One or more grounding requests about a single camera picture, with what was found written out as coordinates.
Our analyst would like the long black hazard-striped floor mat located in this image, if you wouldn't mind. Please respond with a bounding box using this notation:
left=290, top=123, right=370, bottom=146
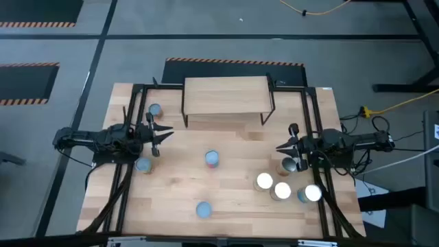
left=161, top=57, right=308, bottom=87

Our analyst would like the white cable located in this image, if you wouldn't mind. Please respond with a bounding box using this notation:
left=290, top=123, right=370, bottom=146
left=356, top=143, right=439, bottom=176

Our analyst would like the black cable bundle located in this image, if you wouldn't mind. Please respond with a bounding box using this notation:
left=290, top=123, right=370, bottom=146
left=313, top=170, right=365, bottom=238
left=80, top=163, right=135, bottom=237

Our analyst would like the green blue label can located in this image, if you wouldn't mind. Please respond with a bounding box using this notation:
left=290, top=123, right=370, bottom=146
left=204, top=150, right=220, bottom=169

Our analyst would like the brown label can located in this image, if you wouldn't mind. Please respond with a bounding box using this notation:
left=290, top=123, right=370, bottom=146
left=269, top=181, right=292, bottom=202

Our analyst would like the red yellow label can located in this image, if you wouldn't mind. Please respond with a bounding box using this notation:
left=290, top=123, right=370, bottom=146
left=276, top=156, right=298, bottom=177

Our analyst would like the black metal stand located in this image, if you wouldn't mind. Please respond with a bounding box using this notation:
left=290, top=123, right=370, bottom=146
left=372, top=0, right=439, bottom=93

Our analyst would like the grey furniture leg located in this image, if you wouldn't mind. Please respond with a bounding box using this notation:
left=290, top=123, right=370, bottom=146
left=0, top=150, right=27, bottom=166

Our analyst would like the black cable loop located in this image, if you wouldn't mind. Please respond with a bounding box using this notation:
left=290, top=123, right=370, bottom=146
left=371, top=115, right=391, bottom=133

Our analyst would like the dark grey box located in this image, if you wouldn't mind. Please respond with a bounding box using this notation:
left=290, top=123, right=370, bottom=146
left=358, top=187, right=439, bottom=247

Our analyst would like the yellow cable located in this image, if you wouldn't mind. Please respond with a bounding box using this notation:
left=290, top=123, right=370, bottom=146
left=279, top=0, right=353, bottom=17
left=370, top=88, right=439, bottom=116

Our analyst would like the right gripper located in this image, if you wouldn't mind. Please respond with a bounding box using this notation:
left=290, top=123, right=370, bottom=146
left=276, top=123, right=313, bottom=172

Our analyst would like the black rig bar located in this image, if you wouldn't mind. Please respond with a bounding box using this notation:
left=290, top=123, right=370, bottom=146
left=0, top=232, right=439, bottom=247

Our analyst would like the tall tomato label can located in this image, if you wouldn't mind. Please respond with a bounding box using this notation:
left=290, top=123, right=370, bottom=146
left=195, top=200, right=213, bottom=220

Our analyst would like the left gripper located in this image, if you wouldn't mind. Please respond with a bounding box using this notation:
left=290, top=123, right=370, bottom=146
left=135, top=113, right=175, bottom=158

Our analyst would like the white sheet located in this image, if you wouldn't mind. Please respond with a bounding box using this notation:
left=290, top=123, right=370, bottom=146
left=355, top=178, right=389, bottom=229

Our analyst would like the green red label can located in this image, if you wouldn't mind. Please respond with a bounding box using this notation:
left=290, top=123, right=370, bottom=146
left=134, top=156, right=154, bottom=175

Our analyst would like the short orange label can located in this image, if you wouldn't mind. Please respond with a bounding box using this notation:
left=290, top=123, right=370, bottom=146
left=147, top=102, right=164, bottom=119

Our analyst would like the silver metal bracket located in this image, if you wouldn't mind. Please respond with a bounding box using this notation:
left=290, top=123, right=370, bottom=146
left=297, top=239, right=339, bottom=247
left=107, top=235, right=149, bottom=247

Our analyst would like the dark grey cabinet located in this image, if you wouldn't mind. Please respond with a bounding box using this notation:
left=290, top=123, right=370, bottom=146
left=423, top=109, right=439, bottom=210

